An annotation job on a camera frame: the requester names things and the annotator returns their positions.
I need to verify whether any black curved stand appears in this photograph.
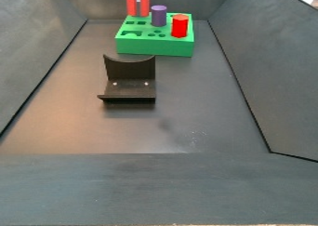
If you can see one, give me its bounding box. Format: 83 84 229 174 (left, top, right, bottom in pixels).
98 55 156 102

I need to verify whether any red slotted double-square block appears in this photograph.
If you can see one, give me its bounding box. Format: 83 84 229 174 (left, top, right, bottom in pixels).
127 0 150 17

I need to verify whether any green peg board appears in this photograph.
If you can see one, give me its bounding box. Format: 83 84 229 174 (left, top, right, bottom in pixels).
115 13 195 57

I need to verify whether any purple cylinder peg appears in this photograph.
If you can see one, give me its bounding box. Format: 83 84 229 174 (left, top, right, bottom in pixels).
150 5 167 27

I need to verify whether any red cylinder peg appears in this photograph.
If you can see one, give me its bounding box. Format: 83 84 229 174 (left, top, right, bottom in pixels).
171 14 188 38

